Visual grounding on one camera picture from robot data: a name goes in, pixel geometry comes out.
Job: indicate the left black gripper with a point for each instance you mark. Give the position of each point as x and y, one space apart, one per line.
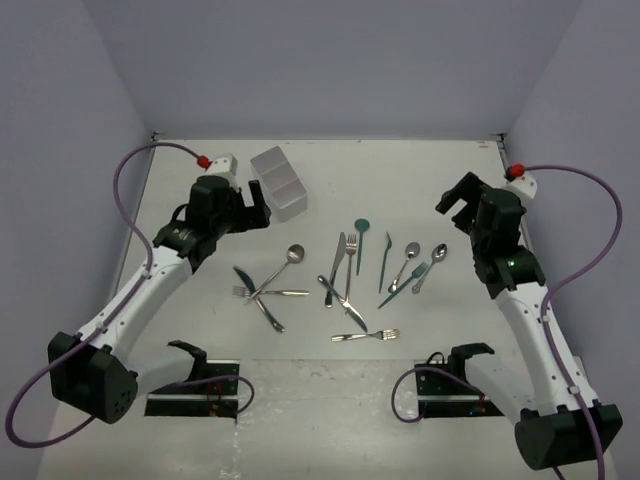
261 214

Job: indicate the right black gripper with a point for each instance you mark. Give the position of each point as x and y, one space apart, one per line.
468 189

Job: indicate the round metal ladle spoon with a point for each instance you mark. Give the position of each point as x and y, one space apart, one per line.
294 255

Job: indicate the teal plastic knife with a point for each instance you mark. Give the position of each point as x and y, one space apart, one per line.
388 246

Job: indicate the teal plastic fork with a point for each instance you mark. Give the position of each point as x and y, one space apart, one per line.
415 275

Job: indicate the teal plastic spoon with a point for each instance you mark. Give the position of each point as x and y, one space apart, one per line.
361 225

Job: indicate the crossing metal knife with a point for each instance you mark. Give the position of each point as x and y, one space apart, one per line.
348 308

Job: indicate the metal fork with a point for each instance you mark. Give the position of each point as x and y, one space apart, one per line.
383 335
351 249
270 291

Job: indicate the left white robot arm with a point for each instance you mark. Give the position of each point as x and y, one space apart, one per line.
93 369

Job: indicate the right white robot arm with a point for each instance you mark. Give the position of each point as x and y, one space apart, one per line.
558 419

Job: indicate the white three-compartment container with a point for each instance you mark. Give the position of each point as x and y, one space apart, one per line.
282 188

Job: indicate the left metal knife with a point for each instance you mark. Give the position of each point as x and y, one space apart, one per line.
246 280

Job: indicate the long upright metal knife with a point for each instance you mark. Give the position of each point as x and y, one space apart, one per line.
339 255

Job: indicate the upright metal fork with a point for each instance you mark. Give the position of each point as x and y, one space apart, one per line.
351 249

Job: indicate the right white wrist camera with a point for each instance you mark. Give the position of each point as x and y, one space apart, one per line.
524 187

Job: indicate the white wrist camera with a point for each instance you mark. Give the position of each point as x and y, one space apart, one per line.
524 187
224 165

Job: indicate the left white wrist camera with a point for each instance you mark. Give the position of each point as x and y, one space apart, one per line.
224 165

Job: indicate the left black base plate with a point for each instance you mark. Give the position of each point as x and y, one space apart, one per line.
213 400

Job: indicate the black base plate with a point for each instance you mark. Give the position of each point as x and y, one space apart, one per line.
213 400
442 398

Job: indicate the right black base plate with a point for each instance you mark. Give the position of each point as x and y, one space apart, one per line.
442 398

